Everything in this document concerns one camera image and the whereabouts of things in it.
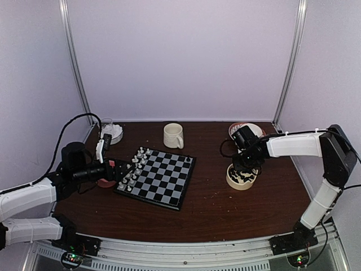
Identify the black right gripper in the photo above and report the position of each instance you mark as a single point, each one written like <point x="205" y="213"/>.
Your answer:
<point x="238" y="166"/>

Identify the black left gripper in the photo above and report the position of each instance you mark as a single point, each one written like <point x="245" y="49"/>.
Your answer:
<point x="117" y="175"/>

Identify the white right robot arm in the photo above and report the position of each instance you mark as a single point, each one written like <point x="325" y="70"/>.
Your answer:
<point x="330" y="149"/>

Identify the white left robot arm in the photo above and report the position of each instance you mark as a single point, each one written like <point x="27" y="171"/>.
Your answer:
<point x="55" y="186"/>

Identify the white chess bishop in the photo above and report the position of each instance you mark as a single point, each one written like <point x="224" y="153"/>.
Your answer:
<point x="135" y="160"/>

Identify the cream bowl of black pieces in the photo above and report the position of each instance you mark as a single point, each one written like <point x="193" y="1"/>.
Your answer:
<point x="241" y="180"/>

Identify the pink bowl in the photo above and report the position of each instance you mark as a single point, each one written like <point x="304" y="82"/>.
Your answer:
<point x="102" y="183"/>

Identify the white ceramic cup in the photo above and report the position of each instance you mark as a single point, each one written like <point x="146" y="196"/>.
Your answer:
<point x="256" y="130"/>

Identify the black and white chessboard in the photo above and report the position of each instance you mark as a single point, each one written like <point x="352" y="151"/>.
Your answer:
<point x="163" y="179"/>

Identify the clear glass cup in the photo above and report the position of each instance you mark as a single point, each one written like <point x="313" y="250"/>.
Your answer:
<point x="106" y="123"/>

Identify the white ribbed ceramic mug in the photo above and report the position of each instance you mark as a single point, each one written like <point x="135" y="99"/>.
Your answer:
<point x="173" y="136"/>

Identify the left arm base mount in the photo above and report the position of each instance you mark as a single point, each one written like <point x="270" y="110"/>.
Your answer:
<point x="77" y="252"/>

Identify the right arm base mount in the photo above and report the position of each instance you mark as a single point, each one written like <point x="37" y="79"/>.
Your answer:
<point x="297" y="249"/>

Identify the aluminium front rail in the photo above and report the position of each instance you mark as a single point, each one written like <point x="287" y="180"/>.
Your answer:
<point x="247" y="254"/>

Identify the aluminium frame post right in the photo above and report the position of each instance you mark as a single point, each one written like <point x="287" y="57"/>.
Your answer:
<point x="295" y="48"/>

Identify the aluminium frame post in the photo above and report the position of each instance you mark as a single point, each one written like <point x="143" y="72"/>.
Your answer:
<point x="64" y="13"/>
<point x="295" y="48"/>

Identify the aluminium frame post left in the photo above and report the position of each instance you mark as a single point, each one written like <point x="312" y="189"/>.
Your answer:
<point x="64" y="13"/>

